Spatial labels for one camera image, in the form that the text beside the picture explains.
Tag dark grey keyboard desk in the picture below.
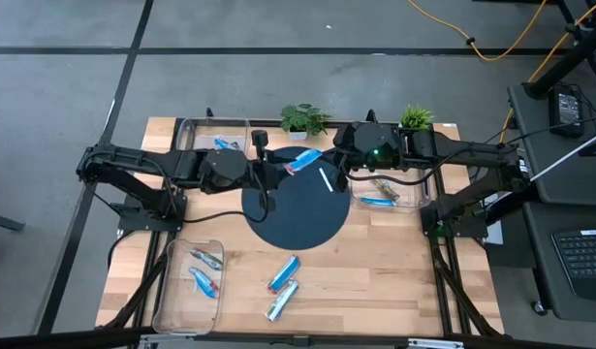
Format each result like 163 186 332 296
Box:
522 201 596 324

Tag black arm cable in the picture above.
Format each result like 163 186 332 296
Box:
343 147 473 188
180 167 272 225

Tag yellow floor cable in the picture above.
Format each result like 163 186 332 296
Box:
498 0 596 145
406 0 550 63

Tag black keyboard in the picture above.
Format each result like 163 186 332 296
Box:
550 228 596 301

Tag dark grey side desk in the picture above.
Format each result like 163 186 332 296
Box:
508 81 596 205

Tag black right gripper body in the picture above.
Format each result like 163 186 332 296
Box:
333 121 364 172

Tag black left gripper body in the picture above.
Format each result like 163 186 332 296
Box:
246 153 279 194

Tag clear plastic bin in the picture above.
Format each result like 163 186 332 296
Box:
349 167 432 214
151 238 226 335
174 117 253 161

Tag leafy plant in white pot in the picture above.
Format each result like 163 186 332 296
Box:
279 102 333 142

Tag black front crossbar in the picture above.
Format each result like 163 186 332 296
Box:
0 325 596 349

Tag black power adapter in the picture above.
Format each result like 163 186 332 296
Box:
548 82 585 140

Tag white rod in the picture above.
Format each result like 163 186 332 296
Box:
529 128 596 183

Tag green Chewy granola bar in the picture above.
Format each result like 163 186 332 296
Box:
373 177 401 203

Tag black furniture leg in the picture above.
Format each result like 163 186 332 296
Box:
0 211 26 234

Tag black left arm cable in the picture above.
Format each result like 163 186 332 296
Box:
180 167 272 225

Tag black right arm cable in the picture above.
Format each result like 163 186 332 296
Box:
343 147 473 188

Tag grass plant in white pot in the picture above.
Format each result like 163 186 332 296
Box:
398 104 435 133

